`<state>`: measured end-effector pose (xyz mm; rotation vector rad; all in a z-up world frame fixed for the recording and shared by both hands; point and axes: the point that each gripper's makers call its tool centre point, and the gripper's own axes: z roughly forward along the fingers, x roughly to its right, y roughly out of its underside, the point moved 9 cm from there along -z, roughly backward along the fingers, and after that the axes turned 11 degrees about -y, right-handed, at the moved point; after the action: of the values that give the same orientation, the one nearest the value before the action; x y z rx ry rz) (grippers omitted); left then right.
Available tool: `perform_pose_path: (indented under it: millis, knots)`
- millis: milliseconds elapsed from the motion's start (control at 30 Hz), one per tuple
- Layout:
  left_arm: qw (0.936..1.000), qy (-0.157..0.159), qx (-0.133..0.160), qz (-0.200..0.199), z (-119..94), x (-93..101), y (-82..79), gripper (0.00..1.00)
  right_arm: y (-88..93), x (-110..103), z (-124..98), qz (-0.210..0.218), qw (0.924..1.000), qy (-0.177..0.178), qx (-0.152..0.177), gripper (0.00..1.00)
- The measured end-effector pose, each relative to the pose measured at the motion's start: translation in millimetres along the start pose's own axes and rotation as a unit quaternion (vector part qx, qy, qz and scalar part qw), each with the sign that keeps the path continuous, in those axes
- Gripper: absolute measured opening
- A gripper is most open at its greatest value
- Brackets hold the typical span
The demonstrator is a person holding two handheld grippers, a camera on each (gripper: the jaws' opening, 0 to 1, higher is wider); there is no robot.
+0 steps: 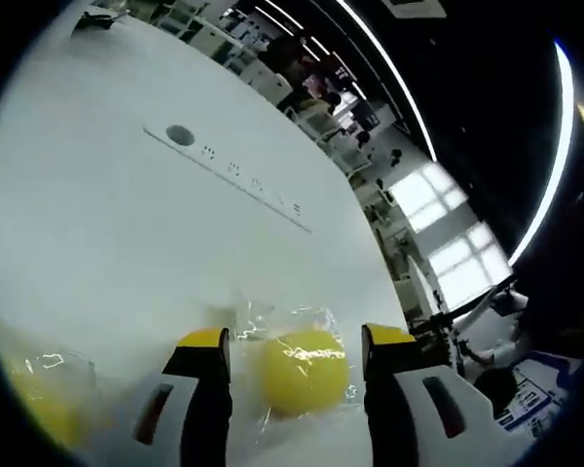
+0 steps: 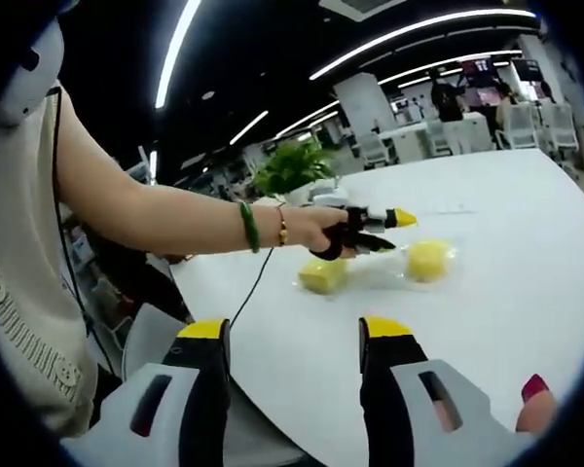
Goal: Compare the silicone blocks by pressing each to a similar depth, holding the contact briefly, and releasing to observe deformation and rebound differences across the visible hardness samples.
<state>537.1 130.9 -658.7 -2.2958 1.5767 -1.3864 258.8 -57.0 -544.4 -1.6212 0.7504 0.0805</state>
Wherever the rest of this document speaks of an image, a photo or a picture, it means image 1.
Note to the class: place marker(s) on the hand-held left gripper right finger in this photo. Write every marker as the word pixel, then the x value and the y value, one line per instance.
pixel 467 438

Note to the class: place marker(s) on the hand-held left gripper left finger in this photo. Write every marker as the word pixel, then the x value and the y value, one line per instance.
pixel 170 438

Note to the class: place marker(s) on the square yellow silicone block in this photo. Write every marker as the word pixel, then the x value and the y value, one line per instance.
pixel 53 404

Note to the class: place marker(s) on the round yellow silicone block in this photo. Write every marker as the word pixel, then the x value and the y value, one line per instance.
pixel 302 374

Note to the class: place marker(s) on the bright window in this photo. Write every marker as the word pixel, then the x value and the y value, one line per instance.
pixel 426 194
pixel 469 260

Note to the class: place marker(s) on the white table socket panel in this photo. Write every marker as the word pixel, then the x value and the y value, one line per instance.
pixel 253 192

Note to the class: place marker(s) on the long ceiling light strip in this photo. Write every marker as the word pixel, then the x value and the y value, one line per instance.
pixel 557 146
pixel 394 82

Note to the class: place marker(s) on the small black object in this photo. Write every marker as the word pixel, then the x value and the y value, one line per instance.
pixel 97 19

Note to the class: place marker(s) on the blue white wall poster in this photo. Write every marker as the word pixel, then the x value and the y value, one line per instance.
pixel 533 394

